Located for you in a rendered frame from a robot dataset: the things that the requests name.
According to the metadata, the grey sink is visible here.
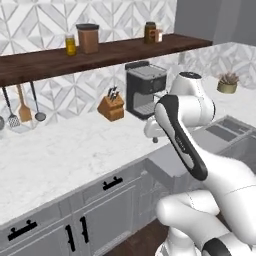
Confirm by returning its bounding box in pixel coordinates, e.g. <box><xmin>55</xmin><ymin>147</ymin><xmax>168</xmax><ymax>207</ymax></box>
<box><xmin>199</xmin><ymin>114</ymin><xmax>256</xmax><ymax>171</ymax></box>

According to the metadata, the brown canister with black lid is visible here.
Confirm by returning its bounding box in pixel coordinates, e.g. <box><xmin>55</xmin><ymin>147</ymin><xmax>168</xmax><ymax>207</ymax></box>
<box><xmin>75</xmin><ymin>23</ymin><xmax>101</xmax><ymax>55</ymax></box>

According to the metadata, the wooden knife block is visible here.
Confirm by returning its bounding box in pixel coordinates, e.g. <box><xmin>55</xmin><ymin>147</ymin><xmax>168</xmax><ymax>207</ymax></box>
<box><xmin>96</xmin><ymin>85</ymin><xmax>126</xmax><ymax>123</ymax></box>

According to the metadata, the metal slotted spatula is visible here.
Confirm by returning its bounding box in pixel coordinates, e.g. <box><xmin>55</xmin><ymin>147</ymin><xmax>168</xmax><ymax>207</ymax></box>
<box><xmin>1</xmin><ymin>86</ymin><xmax>21</xmax><ymax>130</ymax></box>

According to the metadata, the yellow glass jar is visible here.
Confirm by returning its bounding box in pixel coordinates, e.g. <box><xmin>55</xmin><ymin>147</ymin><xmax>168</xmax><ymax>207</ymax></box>
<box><xmin>64</xmin><ymin>33</ymin><xmax>78</xmax><ymax>57</ymax></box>

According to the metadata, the dark brown jar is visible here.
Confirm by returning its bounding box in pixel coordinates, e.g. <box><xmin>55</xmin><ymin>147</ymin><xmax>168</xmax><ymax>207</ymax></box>
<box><xmin>143</xmin><ymin>21</ymin><xmax>157</xmax><ymax>45</ymax></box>

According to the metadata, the wooden spatula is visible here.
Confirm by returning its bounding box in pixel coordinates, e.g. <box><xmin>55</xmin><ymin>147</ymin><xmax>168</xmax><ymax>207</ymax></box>
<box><xmin>16</xmin><ymin>83</ymin><xmax>33</xmax><ymax>124</ymax></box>

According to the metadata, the small white orange mug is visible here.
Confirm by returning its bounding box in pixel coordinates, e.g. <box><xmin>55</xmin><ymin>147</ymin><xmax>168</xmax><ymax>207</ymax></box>
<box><xmin>154</xmin><ymin>28</ymin><xmax>164</xmax><ymax>44</ymax></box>

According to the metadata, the dark wooden wall shelf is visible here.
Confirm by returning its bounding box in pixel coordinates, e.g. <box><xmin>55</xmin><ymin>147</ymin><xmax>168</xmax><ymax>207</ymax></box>
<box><xmin>0</xmin><ymin>33</ymin><xmax>214</xmax><ymax>88</ymax></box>

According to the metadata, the black drawer handle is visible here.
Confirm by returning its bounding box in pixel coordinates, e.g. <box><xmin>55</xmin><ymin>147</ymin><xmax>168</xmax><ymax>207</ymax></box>
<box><xmin>6</xmin><ymin>219</ymin><xmax>39</xmax><ymax>242</ymax></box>
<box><xmin>102</xmin><ymin>176</ymin><xmax>124</xmax><ymax>192</ymax></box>

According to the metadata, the black cupboard door handle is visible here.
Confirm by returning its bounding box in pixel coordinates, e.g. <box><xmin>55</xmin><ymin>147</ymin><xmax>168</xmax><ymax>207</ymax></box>
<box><xmin>78</xmin><ymin>216</ymin><xmax>91</xmax><ymax>244</ymax></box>
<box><xmin>64</xmin><ymin>224</ymin><xmax>77</xmax><ymax>253</ymax></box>

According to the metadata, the grey cupboard door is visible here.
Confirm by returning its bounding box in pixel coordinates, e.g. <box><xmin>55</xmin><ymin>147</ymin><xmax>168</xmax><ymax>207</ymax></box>
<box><xmin>72</xmin><ymin>185</ymin><xmax>138</xmax><ymax>256</ymax></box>
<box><xmin>0</xmin><ymin>223</ymin><xmax>80</xmax><ymax>256</ymax></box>

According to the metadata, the potted plant in olive pot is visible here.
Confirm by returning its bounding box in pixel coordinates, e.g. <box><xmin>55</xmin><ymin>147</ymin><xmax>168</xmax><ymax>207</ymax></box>
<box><xmin>216</xmin><ymin>71</ymin><xmax>241</xmax><ymax>95</ymax></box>

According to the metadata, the grey drawer front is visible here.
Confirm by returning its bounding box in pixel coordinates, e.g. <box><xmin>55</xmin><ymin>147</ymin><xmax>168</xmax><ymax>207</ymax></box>
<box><xmin>0</xmin><ymin>202</ymin><xmax>73</xmax><ymax>252</ymax></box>
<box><xmin>80</xmin><ymin>165</ymin><xmax>144</xmax><ymax>207</ymax></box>

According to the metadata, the grey corner cupboard panel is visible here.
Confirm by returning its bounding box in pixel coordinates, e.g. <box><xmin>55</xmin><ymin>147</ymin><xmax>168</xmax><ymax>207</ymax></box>
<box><xmin>135</xmin><ymin>169</ymin><xmax>169</xmax><ymax>233</ymax></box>

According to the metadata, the black silver coffee machine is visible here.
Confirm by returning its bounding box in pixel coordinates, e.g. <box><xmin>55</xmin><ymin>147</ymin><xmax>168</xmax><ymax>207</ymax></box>
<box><xmin>124</xmin><ymin>60</ymin><xmax>168</xmax><ymax>121</ymax></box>

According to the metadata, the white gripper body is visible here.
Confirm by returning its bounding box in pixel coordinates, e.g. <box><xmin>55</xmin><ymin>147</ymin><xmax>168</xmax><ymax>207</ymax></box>
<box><xmin>143</xmin><ymin>117</ymin><xmax>169</xmax><ymax>140</ymax></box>

